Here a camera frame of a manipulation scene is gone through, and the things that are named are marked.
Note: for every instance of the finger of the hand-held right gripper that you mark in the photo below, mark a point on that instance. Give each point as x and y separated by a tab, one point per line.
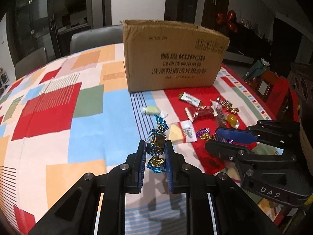
234	135
225	150

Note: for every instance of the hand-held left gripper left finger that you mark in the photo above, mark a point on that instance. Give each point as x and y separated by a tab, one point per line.
140	169

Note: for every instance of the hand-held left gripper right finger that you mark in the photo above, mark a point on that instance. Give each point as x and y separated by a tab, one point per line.
169	170

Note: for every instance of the purple foil candy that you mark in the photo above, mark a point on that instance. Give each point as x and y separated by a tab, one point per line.
204	133

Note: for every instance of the blue foil candy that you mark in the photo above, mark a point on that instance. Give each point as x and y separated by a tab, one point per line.
156	140

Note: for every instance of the white and gold snack packet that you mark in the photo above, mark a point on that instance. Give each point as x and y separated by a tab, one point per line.
192	99

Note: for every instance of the pale green candy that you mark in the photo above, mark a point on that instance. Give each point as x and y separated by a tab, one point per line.
151	109

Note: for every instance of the brown cardboard box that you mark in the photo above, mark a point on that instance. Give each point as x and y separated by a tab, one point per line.
171	61

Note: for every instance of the round yellow candy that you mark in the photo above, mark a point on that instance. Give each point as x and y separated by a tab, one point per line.
231	120

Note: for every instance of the clear striped candy wrapper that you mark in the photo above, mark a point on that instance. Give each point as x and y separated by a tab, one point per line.
220	118

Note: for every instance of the gold twisted foil candy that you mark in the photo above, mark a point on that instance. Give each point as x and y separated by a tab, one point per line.
226	104

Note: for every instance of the yellow wedge snack packet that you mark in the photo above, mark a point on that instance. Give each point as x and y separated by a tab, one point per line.
176	132

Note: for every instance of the red snack packet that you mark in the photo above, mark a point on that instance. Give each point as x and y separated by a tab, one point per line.
203	112

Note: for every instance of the beige cloth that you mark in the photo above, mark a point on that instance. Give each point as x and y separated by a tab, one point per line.
307	139

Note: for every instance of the wooden chair with red cushion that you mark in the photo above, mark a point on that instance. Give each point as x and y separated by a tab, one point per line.
278	90

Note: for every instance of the teal cloth with white flower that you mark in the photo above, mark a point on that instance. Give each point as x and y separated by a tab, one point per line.
258	69

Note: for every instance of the dark carved wooden furniture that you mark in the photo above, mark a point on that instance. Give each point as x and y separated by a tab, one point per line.
303	80

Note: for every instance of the colourful patchwork tablecloth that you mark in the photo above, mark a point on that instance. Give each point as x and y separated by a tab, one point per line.
61	132

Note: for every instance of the red balloon decoration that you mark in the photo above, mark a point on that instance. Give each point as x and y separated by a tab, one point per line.
227	19

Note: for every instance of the grey upholstered chair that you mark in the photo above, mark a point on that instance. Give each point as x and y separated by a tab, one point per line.
95	39
31	63

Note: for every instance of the glass door cabinet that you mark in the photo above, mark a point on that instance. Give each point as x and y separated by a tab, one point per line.
29	17

